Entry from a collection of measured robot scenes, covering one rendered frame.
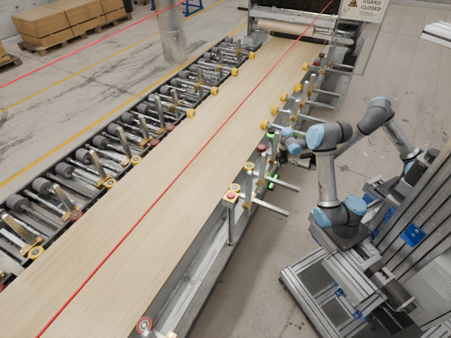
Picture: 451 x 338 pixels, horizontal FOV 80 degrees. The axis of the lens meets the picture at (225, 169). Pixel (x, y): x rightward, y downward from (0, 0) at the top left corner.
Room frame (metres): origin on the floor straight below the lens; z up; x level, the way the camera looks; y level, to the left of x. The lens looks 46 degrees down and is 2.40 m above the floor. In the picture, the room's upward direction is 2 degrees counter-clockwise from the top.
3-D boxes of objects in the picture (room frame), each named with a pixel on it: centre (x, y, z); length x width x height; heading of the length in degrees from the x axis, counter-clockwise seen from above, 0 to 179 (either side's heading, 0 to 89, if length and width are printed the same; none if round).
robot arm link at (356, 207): (0.81, -0.67, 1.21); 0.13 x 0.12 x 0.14; 103
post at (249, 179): (1.15, -0.15, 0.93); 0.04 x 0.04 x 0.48; 61
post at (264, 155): (1.36, -0.27, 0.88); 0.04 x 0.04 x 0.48; 61
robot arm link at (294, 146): (1.28, -0.45, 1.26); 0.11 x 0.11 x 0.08; 13
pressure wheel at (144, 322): (0.37, 0.43, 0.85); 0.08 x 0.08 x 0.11
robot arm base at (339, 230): (0.82, -0.67, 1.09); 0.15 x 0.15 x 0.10
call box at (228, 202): (0.92, -0.03, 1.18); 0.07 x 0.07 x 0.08; 61
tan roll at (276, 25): (3.90, -1.07, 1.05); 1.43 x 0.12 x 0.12; 61
